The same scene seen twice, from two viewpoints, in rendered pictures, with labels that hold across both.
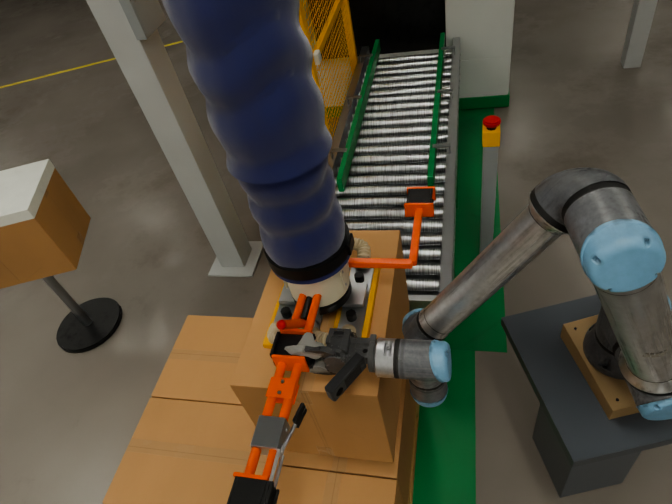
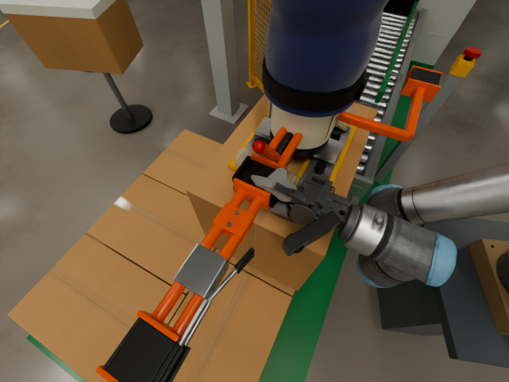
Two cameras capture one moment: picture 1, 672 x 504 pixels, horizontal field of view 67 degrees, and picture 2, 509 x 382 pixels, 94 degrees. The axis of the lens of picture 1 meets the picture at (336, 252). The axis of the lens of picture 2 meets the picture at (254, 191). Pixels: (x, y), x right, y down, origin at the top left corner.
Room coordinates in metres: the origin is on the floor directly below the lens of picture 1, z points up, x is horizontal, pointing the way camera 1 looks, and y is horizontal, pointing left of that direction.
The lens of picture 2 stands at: (0.43, 0.14, 1.62)
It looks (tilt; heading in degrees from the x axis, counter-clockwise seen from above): 58 degrees down; 7
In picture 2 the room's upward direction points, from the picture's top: straight up
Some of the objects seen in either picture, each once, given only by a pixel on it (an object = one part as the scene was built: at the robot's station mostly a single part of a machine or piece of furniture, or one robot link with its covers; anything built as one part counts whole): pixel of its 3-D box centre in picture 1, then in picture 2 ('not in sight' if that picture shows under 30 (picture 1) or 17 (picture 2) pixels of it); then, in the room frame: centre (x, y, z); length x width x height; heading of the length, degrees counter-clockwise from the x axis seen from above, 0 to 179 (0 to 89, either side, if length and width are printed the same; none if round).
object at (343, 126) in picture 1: (340, 150); not in sight; (2.53, -0.18, 0.50); 2.31 x 0.05 x 0.19; 159
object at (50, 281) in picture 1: (62, 293); (116, 92); (2.13, 1.56, 0.31); 0.40 x 0.40 x 0.62
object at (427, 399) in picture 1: (427, 378); (385, 259); (0.62, -0.14, 1.09); 0.12 x 0.09 x 0.12; 170
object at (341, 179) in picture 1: (356, 103); not in sight; (2.84, -0.36, 0.60); 1.60 x 0.11 x 0.09; 159
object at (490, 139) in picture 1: (487, 218); (410, 136); (1.67, -0.74, 0.50); 0.07 x 0.07 x 1.00; 69
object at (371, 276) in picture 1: (356, 298); (327, 153); (0.92, -0.02, 1.09); 0.34 x 0.10 x 0.05; 159
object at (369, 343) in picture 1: (350, 352); (322, 207); (0.67, 0.03, 1.20); 0.12 x 0.09 x 0.08; 69
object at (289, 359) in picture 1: (294, 349); (260, 181); (0.72, 0.16, 1.20); 0.10 x 0.08 x 0.06; 69
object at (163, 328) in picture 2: (248, 500); (145, 353); (0.40, 0.29, 1.21); 0.08 x 0.07 x 0.05; 159
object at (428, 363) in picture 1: (423, 360); (409, 249); (0.61, -0.13, 1.20); 0.12 x 0.09 x 0.10; 69
